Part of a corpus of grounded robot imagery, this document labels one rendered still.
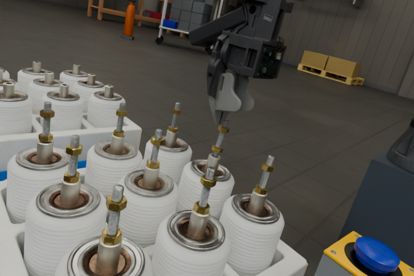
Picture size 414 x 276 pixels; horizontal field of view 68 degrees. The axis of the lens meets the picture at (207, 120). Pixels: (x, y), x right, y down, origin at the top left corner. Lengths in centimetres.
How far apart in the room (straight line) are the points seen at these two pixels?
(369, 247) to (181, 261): 20
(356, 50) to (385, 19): 75
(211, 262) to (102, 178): 25
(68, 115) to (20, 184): 34
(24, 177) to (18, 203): 5
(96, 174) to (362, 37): 678
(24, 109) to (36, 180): 31
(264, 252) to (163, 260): 16
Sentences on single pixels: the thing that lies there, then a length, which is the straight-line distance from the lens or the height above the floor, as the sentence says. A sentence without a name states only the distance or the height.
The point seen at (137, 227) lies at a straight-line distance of 48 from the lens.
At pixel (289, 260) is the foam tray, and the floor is 18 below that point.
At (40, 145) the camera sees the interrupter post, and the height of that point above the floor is 28.
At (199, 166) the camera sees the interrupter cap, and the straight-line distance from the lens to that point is 56.
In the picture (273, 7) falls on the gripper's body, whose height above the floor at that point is 54.
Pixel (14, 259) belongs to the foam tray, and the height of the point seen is 18.
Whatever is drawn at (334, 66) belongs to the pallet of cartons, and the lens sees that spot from 632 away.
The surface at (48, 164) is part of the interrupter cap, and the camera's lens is 51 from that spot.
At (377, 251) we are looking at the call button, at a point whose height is 33.
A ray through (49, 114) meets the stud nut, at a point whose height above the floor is 33.
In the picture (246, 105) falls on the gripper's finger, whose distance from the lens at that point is 51.
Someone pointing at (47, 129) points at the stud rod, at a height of 30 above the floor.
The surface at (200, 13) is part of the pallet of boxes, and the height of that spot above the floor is 68.
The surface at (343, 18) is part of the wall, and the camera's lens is 729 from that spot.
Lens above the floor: 50
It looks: 17 degrees down
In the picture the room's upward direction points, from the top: 13 degrees clockwise
